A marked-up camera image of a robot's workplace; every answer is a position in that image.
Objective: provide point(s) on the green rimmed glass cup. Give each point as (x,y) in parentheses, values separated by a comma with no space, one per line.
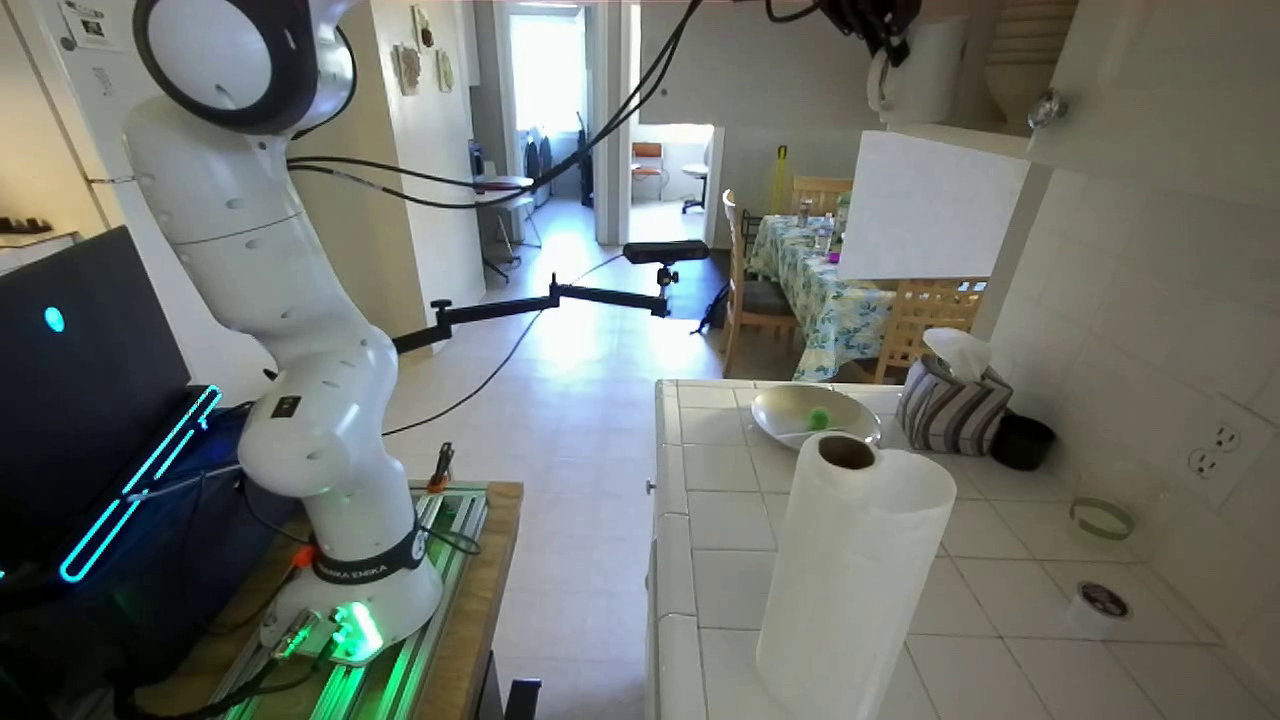
(1101,516)

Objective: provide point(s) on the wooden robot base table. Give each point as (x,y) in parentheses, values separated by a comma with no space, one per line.
(355,661)

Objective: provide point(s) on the black laptop screen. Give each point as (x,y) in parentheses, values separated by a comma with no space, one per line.
(85,381)

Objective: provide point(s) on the dining table with floral cloth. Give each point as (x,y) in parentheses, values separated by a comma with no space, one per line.
(835,315)

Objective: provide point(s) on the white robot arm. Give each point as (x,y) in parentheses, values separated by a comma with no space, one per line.
(238,81)

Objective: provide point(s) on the white paper towel roll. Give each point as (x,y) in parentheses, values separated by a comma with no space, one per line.
(851,570)

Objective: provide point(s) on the black small bowl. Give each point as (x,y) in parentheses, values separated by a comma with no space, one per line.
(1023,443)

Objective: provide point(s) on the green spiky ball brush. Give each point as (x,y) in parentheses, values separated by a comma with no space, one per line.
(818,418)

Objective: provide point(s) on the white shallow bowl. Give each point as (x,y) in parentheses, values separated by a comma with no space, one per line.
(789,415)

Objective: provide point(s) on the small white cup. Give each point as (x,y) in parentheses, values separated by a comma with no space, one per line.
(1099,609)

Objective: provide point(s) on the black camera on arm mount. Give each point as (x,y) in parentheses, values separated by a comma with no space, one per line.
(658,252)

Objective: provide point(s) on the white mug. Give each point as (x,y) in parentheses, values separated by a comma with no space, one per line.
(921,86)

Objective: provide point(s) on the wooden chair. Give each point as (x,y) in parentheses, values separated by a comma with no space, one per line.
(749,301)

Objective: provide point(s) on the wall power outlet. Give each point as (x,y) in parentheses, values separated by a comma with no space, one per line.
(1206,462)

